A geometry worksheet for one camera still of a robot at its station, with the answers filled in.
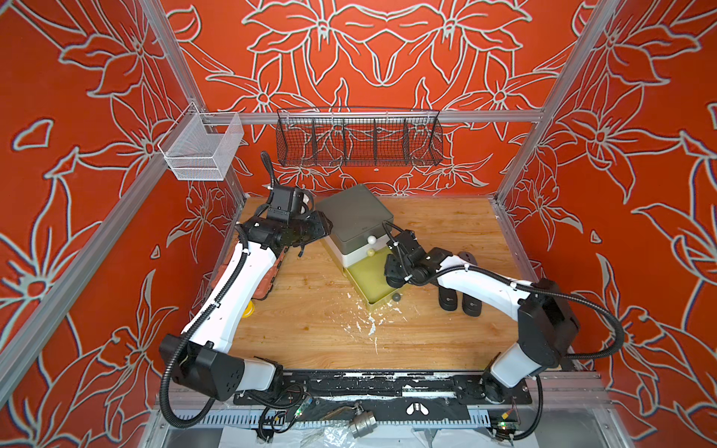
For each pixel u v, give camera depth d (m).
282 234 0.50
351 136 1.00
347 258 0.86
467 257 0.98
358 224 0.85
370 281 0.90
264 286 0.88
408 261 0.66
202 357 0.38
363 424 0.66
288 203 0.54
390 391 0.74
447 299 0.87
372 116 0.92
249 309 0.87
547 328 0.44
